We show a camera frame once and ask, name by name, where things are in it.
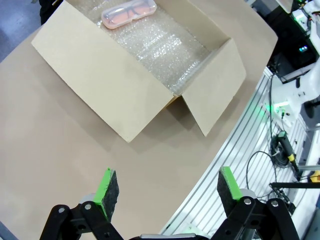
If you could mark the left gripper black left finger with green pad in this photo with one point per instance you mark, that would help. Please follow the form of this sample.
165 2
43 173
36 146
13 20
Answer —
110 192

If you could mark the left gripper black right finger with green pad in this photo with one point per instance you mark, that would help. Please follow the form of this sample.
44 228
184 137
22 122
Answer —
228 190

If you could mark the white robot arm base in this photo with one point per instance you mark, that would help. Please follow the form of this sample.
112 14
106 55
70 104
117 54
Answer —
302 90

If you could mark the translucent pink glasses case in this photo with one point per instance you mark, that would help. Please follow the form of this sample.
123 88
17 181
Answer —
128 13

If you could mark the dark-framed glasses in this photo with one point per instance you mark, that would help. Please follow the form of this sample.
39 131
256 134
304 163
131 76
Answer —
130 12

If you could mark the black metal bar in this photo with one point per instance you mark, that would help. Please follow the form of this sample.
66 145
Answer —
295 185

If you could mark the yellow black plug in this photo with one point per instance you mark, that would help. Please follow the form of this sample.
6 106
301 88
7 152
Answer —
315 176

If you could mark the open brown cardboard box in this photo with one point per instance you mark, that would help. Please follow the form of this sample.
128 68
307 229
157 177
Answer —
100 72

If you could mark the clear bubble wrap sheet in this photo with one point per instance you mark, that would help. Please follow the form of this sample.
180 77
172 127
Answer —
160 47

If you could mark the black electronics box, blue light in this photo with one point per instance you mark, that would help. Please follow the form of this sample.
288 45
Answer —
292 40

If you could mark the tan cardboard panel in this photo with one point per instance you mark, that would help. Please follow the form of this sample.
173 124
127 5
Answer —
285 5

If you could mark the white device with green light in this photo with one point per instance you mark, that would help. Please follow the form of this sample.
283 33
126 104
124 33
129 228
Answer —
306 12

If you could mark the slotted aluminium base frame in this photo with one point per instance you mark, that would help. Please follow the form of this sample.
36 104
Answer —
225 170

